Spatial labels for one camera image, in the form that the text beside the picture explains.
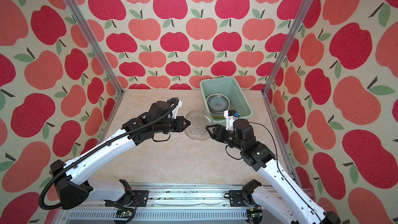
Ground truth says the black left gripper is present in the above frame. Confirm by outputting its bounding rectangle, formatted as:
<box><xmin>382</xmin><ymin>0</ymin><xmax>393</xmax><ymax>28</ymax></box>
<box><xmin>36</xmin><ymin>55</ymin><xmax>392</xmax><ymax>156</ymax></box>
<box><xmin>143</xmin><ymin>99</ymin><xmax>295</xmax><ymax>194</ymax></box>
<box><xmin>155</xmin><ymin>116</ymin><xmax>193</xmax><ymax>134</ymax></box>

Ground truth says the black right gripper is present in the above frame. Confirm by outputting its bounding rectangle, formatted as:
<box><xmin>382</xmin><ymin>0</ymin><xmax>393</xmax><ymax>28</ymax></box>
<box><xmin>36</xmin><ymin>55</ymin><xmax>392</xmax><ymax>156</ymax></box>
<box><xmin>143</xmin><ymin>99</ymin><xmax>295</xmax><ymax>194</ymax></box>
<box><xmin>206</xmin><ymin>123</ymin><xmax>245</xmax><ymax>156</ymax></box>

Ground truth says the clear glass square plate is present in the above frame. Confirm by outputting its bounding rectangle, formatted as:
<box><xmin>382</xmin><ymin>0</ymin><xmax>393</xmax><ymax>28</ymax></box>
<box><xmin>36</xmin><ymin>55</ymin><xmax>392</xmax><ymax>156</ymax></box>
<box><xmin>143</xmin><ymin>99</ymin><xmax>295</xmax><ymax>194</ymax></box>
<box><xmin>185</xmin><ymin>110</ymin><xmax>214</xmax><ymax>141</ymax></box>

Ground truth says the cream plate brown rim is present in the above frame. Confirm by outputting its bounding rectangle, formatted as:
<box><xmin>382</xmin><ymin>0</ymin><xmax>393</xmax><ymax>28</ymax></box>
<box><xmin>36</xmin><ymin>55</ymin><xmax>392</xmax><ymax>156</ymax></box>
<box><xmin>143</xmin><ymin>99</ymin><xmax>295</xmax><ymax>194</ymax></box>
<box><xmin>206</xmin><ymin>93</ymin><xmax>233</xmax><ymax>115</ymax></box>

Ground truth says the blue floral patterned plate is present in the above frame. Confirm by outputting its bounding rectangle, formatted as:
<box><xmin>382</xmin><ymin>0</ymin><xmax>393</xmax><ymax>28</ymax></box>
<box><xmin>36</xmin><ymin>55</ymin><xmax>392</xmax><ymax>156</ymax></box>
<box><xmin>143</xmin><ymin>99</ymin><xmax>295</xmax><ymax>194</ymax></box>
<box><xmin>206</xmin><ymin>94</ymin><xmax>231</xmax><ymax>112</ymax></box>

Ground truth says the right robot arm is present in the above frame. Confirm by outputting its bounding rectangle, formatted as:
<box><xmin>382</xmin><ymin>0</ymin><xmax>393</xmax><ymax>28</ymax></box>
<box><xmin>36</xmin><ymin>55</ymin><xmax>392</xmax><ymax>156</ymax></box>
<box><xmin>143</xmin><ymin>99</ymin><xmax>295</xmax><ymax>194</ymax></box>
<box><xmin>206</xmin><ymin>119</ymin><xmax>341</xmax><ymax>224</ymax></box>

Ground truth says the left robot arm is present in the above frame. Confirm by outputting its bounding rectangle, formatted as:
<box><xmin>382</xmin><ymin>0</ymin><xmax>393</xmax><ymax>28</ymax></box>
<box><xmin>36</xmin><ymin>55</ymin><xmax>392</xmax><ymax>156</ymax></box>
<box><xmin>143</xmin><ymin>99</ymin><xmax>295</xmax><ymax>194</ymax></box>
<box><xmin>38</xmin><ymin>97</ymin><xmax>191</xmax><ymax>210</ymax></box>

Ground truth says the mint green plastic bin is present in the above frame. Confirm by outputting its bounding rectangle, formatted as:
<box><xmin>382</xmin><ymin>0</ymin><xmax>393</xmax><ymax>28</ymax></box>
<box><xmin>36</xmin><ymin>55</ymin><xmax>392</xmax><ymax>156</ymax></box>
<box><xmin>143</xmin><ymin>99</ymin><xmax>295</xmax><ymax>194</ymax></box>
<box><xmin>200</xmin><ymin>77</ymin><xmax>254</xmax><ymax>124</ymax></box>

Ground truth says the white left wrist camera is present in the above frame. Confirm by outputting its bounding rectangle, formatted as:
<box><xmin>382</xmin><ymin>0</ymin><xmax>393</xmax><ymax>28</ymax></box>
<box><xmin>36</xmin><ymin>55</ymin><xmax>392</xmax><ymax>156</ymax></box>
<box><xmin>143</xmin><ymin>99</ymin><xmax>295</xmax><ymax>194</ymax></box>
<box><xmin>167</xmin><ymin>97</ymin><xmax>182</xmax><ymax>119</ymax></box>

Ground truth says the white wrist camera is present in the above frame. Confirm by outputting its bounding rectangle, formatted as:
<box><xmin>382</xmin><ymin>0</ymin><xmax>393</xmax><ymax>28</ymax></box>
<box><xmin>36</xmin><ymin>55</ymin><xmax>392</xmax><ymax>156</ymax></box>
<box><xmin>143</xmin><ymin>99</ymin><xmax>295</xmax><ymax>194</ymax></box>
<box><xmin>224</xmin><ymin>110</ymin><xmax>239</xmax><ymax>131</ymax></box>
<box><xmin>167</xmin><ymin>97</ymin><xmax>182</xmax><ymax>119</ymax></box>

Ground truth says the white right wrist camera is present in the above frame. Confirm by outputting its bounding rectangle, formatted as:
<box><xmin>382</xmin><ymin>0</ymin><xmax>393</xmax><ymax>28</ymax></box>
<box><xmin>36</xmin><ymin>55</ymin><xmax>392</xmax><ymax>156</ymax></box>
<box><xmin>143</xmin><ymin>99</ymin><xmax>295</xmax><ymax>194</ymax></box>
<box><xmin>224</xmin><ymin>110</ymin><xmax>239</xmax><ymax>131</ymax></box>

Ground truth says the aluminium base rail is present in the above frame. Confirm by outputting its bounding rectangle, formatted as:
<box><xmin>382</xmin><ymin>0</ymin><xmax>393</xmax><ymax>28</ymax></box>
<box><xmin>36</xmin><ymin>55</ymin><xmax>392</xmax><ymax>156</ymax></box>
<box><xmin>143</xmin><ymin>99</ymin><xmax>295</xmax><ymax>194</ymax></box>
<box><xmin>52</xmin><ymin>181</ymin><xmax>321</xmax><ymax>224</ymax></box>

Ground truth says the aluminium corner post right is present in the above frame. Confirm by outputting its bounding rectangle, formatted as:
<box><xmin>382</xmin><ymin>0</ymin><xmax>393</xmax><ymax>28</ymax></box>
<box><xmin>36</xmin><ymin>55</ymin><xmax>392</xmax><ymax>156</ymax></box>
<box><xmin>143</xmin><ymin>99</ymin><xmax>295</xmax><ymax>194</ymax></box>
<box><xmin>261</xmin><ymin>0</ymin><xmax>313</xmax><ymax>99</ymax></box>

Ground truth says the aluminium corner post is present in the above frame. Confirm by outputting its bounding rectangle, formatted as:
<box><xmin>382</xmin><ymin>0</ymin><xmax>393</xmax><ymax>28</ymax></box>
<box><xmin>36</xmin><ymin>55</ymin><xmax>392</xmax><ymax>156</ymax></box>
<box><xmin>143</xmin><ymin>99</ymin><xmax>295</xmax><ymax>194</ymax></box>
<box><xmin>261</xmin><ymin>0</ymin><xmax>313</xmax><ymax>99</ymax></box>
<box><xmin>63</xmin><ymin>0</ymin><xmax>124</xmax><ymax>96</ymax></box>

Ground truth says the aluminium corner post left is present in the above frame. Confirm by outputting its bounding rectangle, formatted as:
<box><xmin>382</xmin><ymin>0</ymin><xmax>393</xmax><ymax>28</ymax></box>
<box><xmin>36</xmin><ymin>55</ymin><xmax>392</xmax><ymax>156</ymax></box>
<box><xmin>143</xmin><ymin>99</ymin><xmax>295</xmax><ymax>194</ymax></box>
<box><xmin>63</xmin><ymin>0</ymin><xmax>124</xmax><ymax>96</ymax></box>

